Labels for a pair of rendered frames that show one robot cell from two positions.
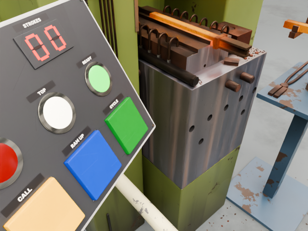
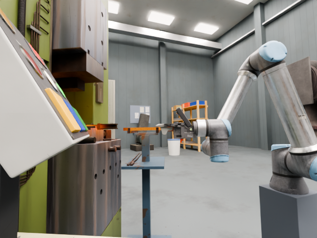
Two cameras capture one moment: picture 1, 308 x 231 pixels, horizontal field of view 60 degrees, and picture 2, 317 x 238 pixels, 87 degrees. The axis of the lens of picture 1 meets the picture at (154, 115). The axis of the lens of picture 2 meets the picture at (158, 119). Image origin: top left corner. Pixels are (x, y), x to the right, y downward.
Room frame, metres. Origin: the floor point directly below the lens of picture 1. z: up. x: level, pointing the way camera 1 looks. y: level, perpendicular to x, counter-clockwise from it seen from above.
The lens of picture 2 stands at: (-0.14, 0.21, 0.98)
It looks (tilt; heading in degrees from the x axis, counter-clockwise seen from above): 4 degrees up; 316
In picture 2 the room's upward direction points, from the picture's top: 1 degrees counter-clockwise
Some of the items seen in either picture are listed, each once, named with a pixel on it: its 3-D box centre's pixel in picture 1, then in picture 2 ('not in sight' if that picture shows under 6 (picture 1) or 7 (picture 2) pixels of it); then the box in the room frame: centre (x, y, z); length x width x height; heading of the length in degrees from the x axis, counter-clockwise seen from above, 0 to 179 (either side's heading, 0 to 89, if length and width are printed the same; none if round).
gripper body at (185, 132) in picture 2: not in sight; (184, 129); (0.40, -0.49, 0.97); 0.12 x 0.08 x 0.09; 40
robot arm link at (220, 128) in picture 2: not in sight; (217, 128); (0.27, -0.60, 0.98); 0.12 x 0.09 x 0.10; 40
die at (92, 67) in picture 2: not in sight; (60, 71); (0.91, -0.03, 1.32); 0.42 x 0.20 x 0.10; 40
